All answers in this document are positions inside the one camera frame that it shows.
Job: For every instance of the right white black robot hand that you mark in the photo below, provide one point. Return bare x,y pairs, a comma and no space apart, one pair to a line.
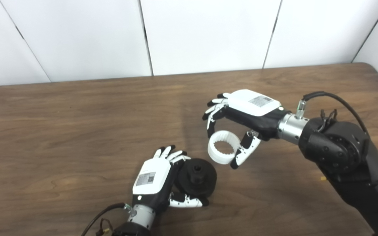
254,105

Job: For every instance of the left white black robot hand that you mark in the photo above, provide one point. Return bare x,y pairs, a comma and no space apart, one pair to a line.
153,177

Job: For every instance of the round black stepped part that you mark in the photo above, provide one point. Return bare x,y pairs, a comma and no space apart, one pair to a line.
205,180

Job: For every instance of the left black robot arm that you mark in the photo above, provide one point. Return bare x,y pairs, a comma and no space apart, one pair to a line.
139,218

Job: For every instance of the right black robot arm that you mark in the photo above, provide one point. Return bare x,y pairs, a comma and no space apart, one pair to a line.
346,154

